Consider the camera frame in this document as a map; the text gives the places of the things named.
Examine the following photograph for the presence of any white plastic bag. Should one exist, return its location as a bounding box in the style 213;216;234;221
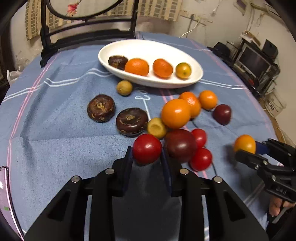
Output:
6;70;22;86

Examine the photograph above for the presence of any large dark red plum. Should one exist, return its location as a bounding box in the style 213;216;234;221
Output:
165;129;197;164

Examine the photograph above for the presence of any large orange fruit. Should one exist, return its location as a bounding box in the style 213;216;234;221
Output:
161;99;191;129

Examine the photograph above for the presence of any computer monitor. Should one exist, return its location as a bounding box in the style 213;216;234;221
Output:
235;44;271;79

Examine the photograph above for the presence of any yellow-brown longan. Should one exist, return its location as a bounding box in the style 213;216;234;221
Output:
147;118;168;140

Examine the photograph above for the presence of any small dark purple plum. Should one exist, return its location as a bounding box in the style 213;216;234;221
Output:
212;104;232;126

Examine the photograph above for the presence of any person's hand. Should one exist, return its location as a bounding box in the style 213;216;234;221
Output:
269;196;295;217

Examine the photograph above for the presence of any white plastic bucket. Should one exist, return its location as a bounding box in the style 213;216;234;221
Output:
264;89;287;118

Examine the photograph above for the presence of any white power cable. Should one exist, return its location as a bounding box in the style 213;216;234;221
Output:
179;19;202;39

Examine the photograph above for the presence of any small round orange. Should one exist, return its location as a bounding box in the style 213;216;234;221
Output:
198;90;218;110

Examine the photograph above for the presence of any yellow-green small tomato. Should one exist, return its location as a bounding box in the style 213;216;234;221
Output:
176;62;192;80

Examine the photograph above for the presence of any dark water chestnut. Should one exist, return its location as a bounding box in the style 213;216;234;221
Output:
87;94;116;123
116;108;148;136
108;55;128;71

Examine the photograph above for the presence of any smartphone with pink screen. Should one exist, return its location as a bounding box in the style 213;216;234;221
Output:
1;166;24;240

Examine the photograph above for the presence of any yellow-orange small tomato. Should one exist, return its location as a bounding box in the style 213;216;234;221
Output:
233;135;256;154

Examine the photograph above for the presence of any red cherry tomato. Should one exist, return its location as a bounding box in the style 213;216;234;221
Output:
132;133;162;166
191;128;207;149
189;148;212;171

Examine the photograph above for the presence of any white oval bowl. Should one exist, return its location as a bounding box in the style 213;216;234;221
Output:
98;39;204;88

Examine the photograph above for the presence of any black framed embroidery screen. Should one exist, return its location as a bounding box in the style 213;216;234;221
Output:
40;1;139;68

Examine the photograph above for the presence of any orange mandarin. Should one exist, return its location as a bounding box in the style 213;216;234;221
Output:
125;58;149;76
152;59;173;79
179;91;201;119

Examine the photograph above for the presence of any blue striped tablecloth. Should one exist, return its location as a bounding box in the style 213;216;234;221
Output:
1;33;275;240

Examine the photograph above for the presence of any woven bamboo wall mat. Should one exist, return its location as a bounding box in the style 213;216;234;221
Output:
25;1;182;40

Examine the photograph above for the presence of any small green-brown longan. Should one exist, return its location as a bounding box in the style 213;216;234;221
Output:
116;80;133;96

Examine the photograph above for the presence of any black speaker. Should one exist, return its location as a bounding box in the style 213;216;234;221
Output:
262;40;278;60

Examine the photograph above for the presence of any dark water chestnut in bowl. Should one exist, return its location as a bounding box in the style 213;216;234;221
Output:
108;55;128;71

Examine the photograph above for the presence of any black media shelf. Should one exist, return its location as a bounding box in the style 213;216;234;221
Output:
208;39;280;99

